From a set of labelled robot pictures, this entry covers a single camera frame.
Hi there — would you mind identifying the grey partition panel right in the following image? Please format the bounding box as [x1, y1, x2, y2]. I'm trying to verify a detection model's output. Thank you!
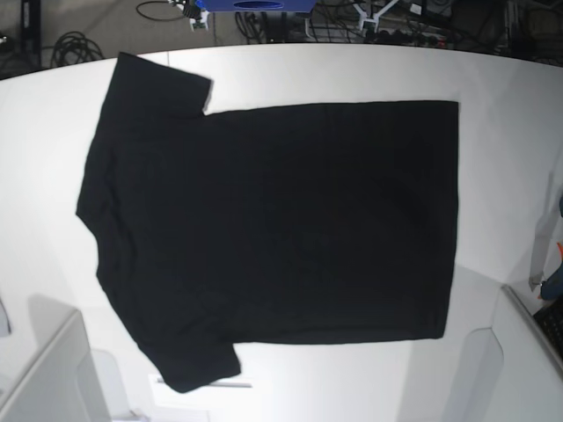
[484, 286, 562, 421]

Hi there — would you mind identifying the white table slot plate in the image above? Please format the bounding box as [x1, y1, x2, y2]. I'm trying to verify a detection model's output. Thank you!
[148, 374, 255, 411]

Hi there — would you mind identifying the blue plastic bin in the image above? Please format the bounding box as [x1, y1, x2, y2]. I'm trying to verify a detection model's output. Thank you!
[199, 0, 317, 12]

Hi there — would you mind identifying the white tripod stand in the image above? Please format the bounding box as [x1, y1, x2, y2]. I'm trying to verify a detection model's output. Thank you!
[353, 0, 398, 33]

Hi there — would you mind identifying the black keyboard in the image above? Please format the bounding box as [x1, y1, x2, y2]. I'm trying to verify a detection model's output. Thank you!
[534, 301, 563, 356]

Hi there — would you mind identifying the grey partition panel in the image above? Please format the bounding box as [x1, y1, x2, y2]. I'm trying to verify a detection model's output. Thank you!
[1, 310, 112, 422]
[484, 286, 562, 421]

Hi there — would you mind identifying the black T-shirt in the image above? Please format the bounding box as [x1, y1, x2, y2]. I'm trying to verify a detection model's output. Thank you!
[77, 54, 459, 393]

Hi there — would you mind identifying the grey partition panel left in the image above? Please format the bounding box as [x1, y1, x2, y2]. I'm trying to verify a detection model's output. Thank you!
[1, 310, 112, 422]

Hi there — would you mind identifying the coiled black cable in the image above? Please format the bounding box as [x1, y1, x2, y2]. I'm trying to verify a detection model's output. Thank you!
[50, 31, 105, 68]

